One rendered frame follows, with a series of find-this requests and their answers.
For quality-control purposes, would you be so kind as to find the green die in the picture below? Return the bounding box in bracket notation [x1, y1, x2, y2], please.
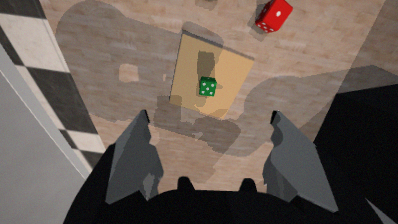
[199, 76, 217, 97]

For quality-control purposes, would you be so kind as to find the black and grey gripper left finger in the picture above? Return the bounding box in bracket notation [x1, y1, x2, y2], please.
[63, 109, 164, 224]

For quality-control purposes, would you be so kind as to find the red die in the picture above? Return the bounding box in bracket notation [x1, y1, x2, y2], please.
[255, 0, 293, 33]

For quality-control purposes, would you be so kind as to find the tan flat mat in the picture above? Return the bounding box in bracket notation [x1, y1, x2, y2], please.
[169, 34, 254, 119]

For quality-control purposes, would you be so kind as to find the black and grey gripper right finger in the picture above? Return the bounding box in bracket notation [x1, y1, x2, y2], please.
[262, 110, 383, 224]

